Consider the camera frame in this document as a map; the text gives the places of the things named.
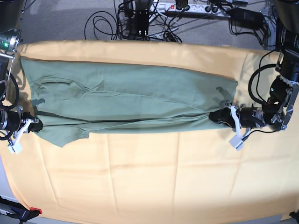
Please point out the white power strip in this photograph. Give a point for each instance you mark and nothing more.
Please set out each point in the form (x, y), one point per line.
(193, 10)

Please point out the blue orange clamp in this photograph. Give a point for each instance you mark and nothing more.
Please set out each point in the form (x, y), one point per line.
(17, 211)

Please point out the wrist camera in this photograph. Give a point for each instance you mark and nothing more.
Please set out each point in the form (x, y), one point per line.
(236, 142)
(16, 148)

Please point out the yellow table cloth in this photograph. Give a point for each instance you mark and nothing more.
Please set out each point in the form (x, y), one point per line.
(168, 178)

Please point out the black camera stand post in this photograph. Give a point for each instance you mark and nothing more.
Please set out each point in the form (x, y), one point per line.
(140, 23)

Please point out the black power adapter brick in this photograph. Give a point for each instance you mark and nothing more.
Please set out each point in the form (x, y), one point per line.
(247, 17)

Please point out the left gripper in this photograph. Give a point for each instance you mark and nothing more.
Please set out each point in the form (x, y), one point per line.
(249, 117)

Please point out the green T-shirt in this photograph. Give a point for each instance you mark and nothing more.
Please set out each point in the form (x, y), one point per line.
(75, 99)

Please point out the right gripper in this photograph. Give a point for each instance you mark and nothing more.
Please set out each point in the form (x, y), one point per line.
(14, 124)

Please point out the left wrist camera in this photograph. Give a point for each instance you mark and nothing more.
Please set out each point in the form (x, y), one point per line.
(236, 142)

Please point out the black corner clamp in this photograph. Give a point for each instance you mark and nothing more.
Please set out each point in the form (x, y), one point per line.
(295, 215)

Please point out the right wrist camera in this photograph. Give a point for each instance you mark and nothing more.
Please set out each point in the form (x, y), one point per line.
(16, 148)

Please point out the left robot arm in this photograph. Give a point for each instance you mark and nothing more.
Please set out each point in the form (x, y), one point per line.
(276, 111)

